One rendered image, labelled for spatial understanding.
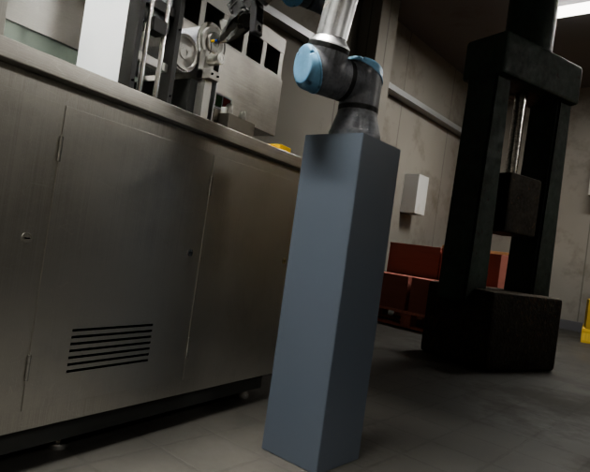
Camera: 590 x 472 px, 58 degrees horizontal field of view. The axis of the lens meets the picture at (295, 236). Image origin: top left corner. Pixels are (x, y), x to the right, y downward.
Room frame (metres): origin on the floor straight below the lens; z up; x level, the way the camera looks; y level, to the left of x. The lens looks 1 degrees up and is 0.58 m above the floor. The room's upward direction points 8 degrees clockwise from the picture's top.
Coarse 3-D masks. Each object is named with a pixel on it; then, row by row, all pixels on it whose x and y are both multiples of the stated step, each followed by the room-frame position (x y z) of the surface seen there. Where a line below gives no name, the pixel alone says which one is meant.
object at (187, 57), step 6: (186, 36) 1.77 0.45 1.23; (180, 42) 1.76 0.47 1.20; (186, 42) 1.78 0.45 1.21; (192, 42) 1.80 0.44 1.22; (180, 48) 1.76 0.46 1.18; (186, 48) 1.78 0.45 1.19; (192, 48) 1.80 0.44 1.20; (180, 54) 1.76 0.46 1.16; (186, 54) 1.78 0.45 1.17; (192, 54) 1.81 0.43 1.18; (198, 54) 1.82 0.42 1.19; (180, 60) 1.76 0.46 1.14; (186, 60) 1.79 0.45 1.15; (192, 60) 1.81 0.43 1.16; (180, 66) 1.76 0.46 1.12; (186, 66) 1.79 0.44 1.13; (192, 66) 1.81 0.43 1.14
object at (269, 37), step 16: (192, 0) 2.29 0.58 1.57; (208, 0) 2.29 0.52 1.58; (224, 0) 2.37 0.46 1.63; (192, 16) 2.28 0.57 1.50; (208, 16) 2.40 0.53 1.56; (224, 16) 2.39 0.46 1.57; (272, 32) 2.69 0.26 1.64; (240, 48) 2.52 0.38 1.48; (256, 48) 2.67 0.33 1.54; (272, 48) 2.73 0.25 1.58; (256, 64) 2.61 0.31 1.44; (272, 64) 2.80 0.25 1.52
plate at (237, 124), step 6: (222, 114) 1.96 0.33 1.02; (228, 114) 1.94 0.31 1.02; (222, 120) 1.95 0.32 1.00; (228, 120) 1.94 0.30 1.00; (234, 120) 1.97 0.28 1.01; (240, 120) 2.00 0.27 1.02; (228, 126) 1.94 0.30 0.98; (234, 126) 1.97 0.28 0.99; (240, 126) 2.00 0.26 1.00; (246, 126) 2.03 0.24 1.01; (252, 126) 2.06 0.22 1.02; (240, 132) 2.00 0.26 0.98; (246, 132) 2.04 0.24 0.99; (252, 132) 2.07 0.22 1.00
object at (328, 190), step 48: (336, 144) 1.44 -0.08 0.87; (384, 144) 1.46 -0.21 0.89; (336, 192) 1.42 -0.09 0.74; (384, 192) 1.49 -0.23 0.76; (336, 240) 1.41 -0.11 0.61; (384, 240) 1.52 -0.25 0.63; (288, 288) 1.50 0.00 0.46; (336, 288) 1.39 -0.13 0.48; (288, 336) 1.48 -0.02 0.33; (336, 336) 1.39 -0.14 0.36; (288, 384) 1.47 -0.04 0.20; (336, 384) 1.41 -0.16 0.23; (288, 432) 1.45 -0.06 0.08; (336, 432) 1.43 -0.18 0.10
